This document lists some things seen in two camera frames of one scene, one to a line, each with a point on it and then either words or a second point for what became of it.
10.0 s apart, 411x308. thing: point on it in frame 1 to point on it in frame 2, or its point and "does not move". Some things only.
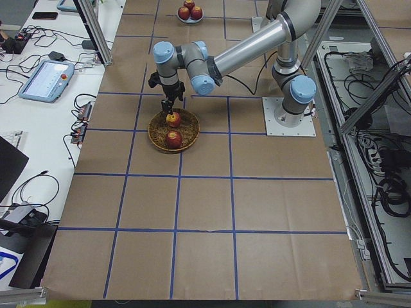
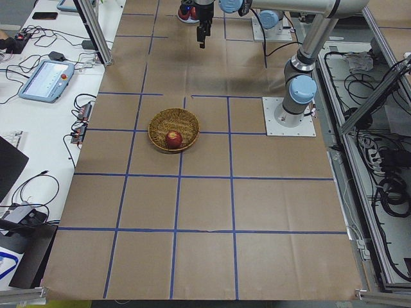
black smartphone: [45, 15] does not move
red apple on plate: [183, 13] does not move
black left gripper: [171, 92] to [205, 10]
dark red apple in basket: [173, 140] does not move
